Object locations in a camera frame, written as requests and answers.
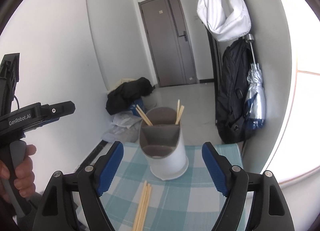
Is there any grey entrance door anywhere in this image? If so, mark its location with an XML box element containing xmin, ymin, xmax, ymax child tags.
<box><xmin>139</xmin><ymin>0</ymin><xmax>197</xmax><ymax>87</ymax></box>

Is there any white grey utensil holder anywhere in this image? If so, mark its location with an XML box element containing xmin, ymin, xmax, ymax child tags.
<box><xmin>139</xmin><ymin>107</ymin><xmax>189</xmax><ymax>181</ymax></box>

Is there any white hanging bag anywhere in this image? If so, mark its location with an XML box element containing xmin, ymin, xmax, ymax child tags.
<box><xmin>197</xmin><ymin>0</ymin><xmax>252</xmax><ymax>42</ymax></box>

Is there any blue white cardboard box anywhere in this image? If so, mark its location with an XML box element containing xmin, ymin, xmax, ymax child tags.
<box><xmin>126</xmin><ymin>98</ymin><xmax>145</xmax><ymax>117</ymax></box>

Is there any grey plastic parcel bag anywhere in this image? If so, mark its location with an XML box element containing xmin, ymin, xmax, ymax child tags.
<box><xmin>101</xmin><ymin>124</ymin><xmax>139</xmax><ymax>143</ymax></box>

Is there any bamboo chopstick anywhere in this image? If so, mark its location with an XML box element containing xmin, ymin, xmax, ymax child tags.
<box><xmin>175</xmin><ymin>106</ymin><xmax>184</xmax><ymax>125</ymax></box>
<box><xmin>133</xmin><ymin>182</ymin><xmax>151</xmax><ymax>230</ymax></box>
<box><xmin>132</xmin><ymin>180</ymin><xmax>148</xmax><ymax>231</ymax></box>
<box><xmin>136</xmin><ymin>105</ymin><xmax>152</xmax><ymax>126</ymax></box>
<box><xmin>175</xmin><ymin>99</ymin><xmax>180</xmax><ymax>124</ymax></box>
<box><xmin>137</xmin><ymin>183</ymin><xmax>152</xmax><ymax>231</ymax></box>

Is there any black jacket pile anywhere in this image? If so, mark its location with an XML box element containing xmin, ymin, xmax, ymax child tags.
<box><xmin>106</xmin><ymin>77</ymin><xmax>155</xmax><ymax>115</ymax></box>

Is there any black backpack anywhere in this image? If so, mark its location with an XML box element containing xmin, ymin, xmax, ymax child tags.
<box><xmin>216</xmin><ymin>38</ymin><xmax>251</xmax><ymax>144</ymax></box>

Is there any silver blue folded umbrella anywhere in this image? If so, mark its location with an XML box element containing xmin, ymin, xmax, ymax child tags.
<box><xmin>245</xmin><ymin>34</ymin><xmax>266</xmax><ymax>130</ymax></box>

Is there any white plastic parcel bag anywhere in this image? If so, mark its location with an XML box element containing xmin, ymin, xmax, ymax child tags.
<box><xmin>112</xmin><ymin>113</ymin><xmax>142</xmax><ymax>129</ymax></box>

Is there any teal checkered placemat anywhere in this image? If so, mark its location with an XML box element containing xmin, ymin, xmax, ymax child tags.
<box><xmin>72</xmin><ymin>142</ymin><xmax>247</xmax><ymax>231</ymax></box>

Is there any person's left hand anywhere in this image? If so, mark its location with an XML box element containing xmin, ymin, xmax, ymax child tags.
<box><xmin>1</xmin><ymin>145</ymin><xmax>36</xmax><ymax>203</ymax></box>

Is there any cream cloth pile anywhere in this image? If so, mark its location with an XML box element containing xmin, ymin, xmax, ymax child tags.
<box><xmin>107</xmin><ymin>78</ymin><xmax>136</xmax><ymax>94</ymax></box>

